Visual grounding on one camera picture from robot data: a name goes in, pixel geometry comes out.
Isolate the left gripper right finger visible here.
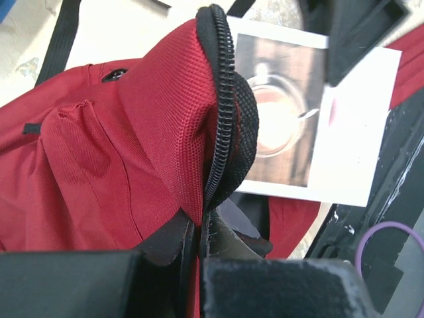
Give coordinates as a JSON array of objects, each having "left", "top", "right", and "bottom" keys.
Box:
[{"left": 199, "top": 209, "right": 376, "bottom": 317}]

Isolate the white coffee cover book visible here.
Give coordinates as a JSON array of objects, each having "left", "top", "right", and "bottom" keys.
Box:
[{"left": 229, "top": 17, "right": 401, "bottom": 207}]

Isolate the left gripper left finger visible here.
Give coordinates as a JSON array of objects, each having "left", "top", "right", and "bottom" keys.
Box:
[{"left": 1, "top": 211, "right": 195, "bottom": 317}]

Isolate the red backpack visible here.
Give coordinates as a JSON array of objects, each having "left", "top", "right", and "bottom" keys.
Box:
[{"left": 0, "top": 3, "right": 424, "bottom": 318}]

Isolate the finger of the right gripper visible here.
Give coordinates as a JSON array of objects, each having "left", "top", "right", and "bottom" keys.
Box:
[{"left": 304, "top": 0, "right": 409, "bottom": 87}]

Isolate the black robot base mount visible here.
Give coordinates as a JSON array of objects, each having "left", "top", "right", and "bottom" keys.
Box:
[{"left": 306, "top": 90, "right": 423, "bottom": 317}]

